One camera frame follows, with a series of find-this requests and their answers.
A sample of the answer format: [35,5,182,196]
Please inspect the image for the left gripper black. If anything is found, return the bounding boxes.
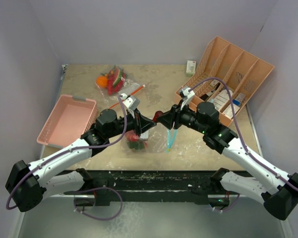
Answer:
[106,108,156,139]

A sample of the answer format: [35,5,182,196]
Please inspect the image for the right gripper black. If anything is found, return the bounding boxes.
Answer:
[156,99,208,134]

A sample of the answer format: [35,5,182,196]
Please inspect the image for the red fake strawberry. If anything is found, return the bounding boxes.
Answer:
[153,111,163,121]

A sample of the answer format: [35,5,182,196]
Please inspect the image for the zip bag with fake fruit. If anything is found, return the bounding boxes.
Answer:
[120,123,177,154]

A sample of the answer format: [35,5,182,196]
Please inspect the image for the pink plastic basket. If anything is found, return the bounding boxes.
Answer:
[37,94,97,148]

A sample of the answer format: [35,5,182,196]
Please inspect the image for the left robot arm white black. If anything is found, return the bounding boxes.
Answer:
[5,109,156,212]

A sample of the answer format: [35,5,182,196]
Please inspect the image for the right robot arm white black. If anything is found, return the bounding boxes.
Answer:
[153,102,298,221]

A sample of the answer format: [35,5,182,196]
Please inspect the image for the zip bag with orange watermelon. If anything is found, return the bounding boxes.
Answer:
[95,65,146,108]

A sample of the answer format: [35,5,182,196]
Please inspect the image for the white medicine box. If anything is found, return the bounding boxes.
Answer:
[223,104,240,119]

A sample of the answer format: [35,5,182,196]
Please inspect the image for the small white green box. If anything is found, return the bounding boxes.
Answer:
[186,60,196,76]

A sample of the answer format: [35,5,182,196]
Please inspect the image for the orange desk organizer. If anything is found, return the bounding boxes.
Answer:
[185,36,274,126]

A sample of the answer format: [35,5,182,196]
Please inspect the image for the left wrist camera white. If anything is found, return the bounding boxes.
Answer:
[119,93,140,111]

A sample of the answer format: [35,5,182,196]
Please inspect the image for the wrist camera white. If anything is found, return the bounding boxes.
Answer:
[179,86,195,110]
[119,93,140,111]

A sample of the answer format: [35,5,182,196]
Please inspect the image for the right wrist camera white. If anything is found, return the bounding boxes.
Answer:
[179,86,195,110]

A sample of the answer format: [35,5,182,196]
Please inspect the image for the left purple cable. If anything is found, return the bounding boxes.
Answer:
[5,95,129,210]

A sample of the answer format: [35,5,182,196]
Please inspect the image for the purple cable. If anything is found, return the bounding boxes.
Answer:
[188,77,298,194]
[5,95,129,210]

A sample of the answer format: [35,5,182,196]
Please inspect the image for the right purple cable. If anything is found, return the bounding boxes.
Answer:
[188,77,298,194]

